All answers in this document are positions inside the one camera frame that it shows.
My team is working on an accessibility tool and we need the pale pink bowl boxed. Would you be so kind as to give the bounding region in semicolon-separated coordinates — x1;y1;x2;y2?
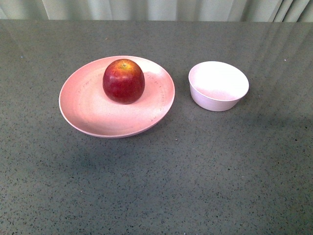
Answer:
188;61;249;112

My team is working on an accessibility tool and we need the white curtain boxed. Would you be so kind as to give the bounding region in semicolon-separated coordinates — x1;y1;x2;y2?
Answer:
0;0;313;23

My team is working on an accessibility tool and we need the pink plate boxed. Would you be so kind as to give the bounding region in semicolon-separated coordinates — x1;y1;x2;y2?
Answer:
59;56;175;138

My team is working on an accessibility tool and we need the red apple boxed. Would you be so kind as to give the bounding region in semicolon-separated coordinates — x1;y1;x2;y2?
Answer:
103;58;145;104

